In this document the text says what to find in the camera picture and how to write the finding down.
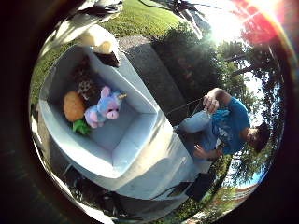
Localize spotted leopard plush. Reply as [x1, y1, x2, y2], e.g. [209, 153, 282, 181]
[72, 57, 102, 102]

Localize pink blue unicorn plush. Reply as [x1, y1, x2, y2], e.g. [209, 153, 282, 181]
[83, 86, 128, 129]

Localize white rectangular plastic container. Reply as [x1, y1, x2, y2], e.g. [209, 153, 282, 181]
[38, 45, 163, 180]

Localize orange carrot plush green leaves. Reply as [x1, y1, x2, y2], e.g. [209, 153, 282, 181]
[63, 91, 92, 136]

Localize black cable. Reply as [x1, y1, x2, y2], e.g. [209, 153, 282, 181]
[153, 181, 192, 201]

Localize person in blue shirt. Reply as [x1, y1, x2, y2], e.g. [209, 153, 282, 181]
[174, 87, 271, 162]

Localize black square box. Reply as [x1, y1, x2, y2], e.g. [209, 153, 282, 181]
[186, 172, 218, 203]

